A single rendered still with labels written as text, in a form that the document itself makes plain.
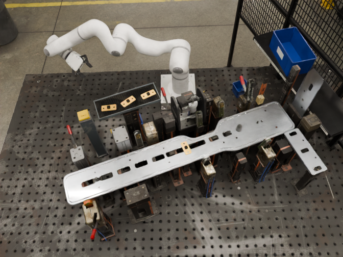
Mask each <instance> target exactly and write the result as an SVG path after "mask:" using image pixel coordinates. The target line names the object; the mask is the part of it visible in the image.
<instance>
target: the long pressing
mask: <svg viewBox="0 0 343 257"><path fill-rule="evenodd" d="M265 110H266V111H265ZM257 121H259V122H258V123H256V122H257ZM261 121H263V122H261ZM238 124H241V125H242V129H241V131H240V132H238V131H237V130H236V127H237V125H238ZM276 127H277V128H276ZM294 128H295V124H294V123H293V121H292V120H291V118H290V117H289V116H288V114H287V113H286V112H285V110H284V109H283V107H282V106H281V105H280V104H279V103H278V102H277V101H273V102H269V103H267V104H264V105H261V106H258V107H255V108H252V109H250V110H247V111H244V112H241V113H238V114H235V115H232V116H229V117H226V118H223V119H221V120H220V121H219V122H218V123H217V126H216V128H215V130H214V131H213V132H210V133H207V134H205V135H202V136H199V137H196V138H191V137H188V136H185V135H179V136H176V137H173V138H170V139H168V140H165V141H162V142H159V143H156V144H153V145H150V146H147V147H144V148H142V149H139V150H136V151H133V152H130V153H127V154H125V155H122V156H119V157H116V158H113V159H110V160H107V161H104V162H101V163H98V164H95V165H92V166H90V167H87V168H84V169H81V170H78V171H75V172H72V173H69V174H67V175H66V176H65V177H64V179H63V184H64V190H65V195H66V200H67V203H68V204H69V205H78V204H80V203H83V201H84V200H86V199H94V198H97V197H100V196H102V195H105V194H108V193H111V192H113V191H116V190H119V189H122V188H124V187H127V186H130V185H133V184H135V183H138V182H141V181H143V180H146V179H149V178H151V177H155V176H157V175H160V174H163V173H166V172H168V171H171V170H174V169H176V168H179V167H182V166H185V165H187V164H190V163H193V162H196V161H198V160H201V159H203V157H206V156H212V155H215V154H217V153H220V152H223V151H238V150H241V149H243V148H246V147H249V146H252V145H254V144H257V143H260V142H262V141H263V140H264V139H266V138H273V137H276V136H279V135H281V134H284V133H285V132H287V131H291V130H293V129H294ZM227 131H230V132H231V135H229V136H226V137H224V136H223V133H224V132H227ZM213 136H218V140H215V141H212V142H211V141H210V140H209V138H210V137H213ZM236 137H237V138H236ZM202 140H204V141H205V144H204V145H201V146H198V147H195V148H192V149H190V150H191V153H190V154H188V155H186V154H185V152H181V153H178V154H176V155H173V156H170V157H167V155H166V153H167V152H170V151H173V150H176V149H179V148H182V146H181V143H182V142H185V141H186V142H187V144H188V145H190V144H193V143H196V142H199V141H202ZM223 142H224V143H223ZM163 148H164V149H163ZM159 155H164V157H165V158H164V159H162V160H159V161H156V162H153V161H152V158H154V157H156V156H159ZM142 161H147V163H148V164H147V165H145V166H142V167H139V168H136V167H135V164H137V163H139V162H142ZM169 162H170V163H169ZM128 166H129V167H130V169H131V170H130V171H128V172H125V173H122V174H118V172H117V171H118V170H120V169H122V168H125V167H128ZM95 172H96V173H95ZM108 173H112V174H113V176H112V177H111V178H108V179H105V180H103V181H101V180H99V181H97V182H95V183H94V184H92V185H89V186H86V187H82V183H83V182H86V181H88V180H91V179H94V178H95V177H98V178H99V179H100V176H102V175H105V174H108ZM94 181H95V180H94Z"/></svg>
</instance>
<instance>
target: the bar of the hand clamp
mask: <svg viewBox="0 0 343 257"><path fill-rule="evenodd" d="M254 82H255V80H254V79H253V78H252V79H248V80H247V87H246V95H245V99H246V100H247V102H248V97H249V98H250V100H249V101H250V102H251V101H252V95H253V88H254V87H255V86H256V84H255V83H254ZM246 104H247V103H246Z"/></svg>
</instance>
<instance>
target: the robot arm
mask: <svg viewBox="0 0 343 257"><path fill-rule="evenodd" d="M93 36H97V37H98V38H99V39H100V41H101V42H102V44H103V45H104V47H105V49H106V50H107V51H108V52H109V53H110V54H111V55H113V56H117V57H119V56H121V55H123V54H124V52H125V50H126V46H127V43H128V42H130V43H132V44H133V45H134V47H135V48H136V50H137V51H138V52H139V53H141V54H144V55H148V56H153V57H157V56H160V55H162V54H164V53H171V56H170V62H169V69H170V71H171V75H172V80H171V81H170V83H169V84H168V88H167V89H168V92H169V94H170V95H171V96H174V97H175V98H176V97H178V96H181V93H184V92H187V91H193V84H192V83H191V81H190V80H189V67H188V65H189V57H190V44H189V43H188V42H187V41H186V40H183V39H174V40H169V41H155V40H152V39H148V38H144V37H142V36H140V35H139V34H138V33H137V32H136V31H135V30H134V29H133V28H132V27H131V26H130V25H128V24H125V23H120V24H118V25H117V26H116V27H115V29H114V31H113V34H112V35H111V33H110V30H109V28H108V26H107V25H106V24H105V23H103V22H102V21H100V20H97V19H91V20H89V21H87V22H85V23H84V24H82V25H80V26H79V27H77V28H75V29H74V30H72V31H70V32H69V33H67V34H65V35H63V36H61V37H59V38H58V37H57V36H56V35H52V36H50V37H49V38H48V40H47V42H46V43H47V45H46V46H45V47H44V53H45V55H47V56H48V57H53V56H55V55H59V56H61V57H62V58H63V59H64V60H66V62H67V64H68V65H69V66H70V67H71V68H72V74H75V75H80V76H81V77H82V78H85V77H86V76H84V75H83V74H82V73H80V69H81V68H82V66H83V65H84V63H86V65H87V66H88V67H90V68H91V67H93V66H92V65H91V64H90V63H89V61H88V58H87V56H86V55H82V56H81V55H80V54H78V53H77V52H75V51H73V50H72V47H74V46H76V45H78V44H80V43H82V42H84V41H86V40H88V39H90V38H92V37H93ZM84 57H85V58H84ZM75 71H76V72H75Z"/></svg>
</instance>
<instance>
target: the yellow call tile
mask: <svg viewBox="0 0 343 257"><path fill-rule="evenodd" d="M77 114H78V118H79V121H82V120H85V119H88V118H90V116H89V113H88V110H87V109H86V110H83V111H79V112H77Z"/></svg>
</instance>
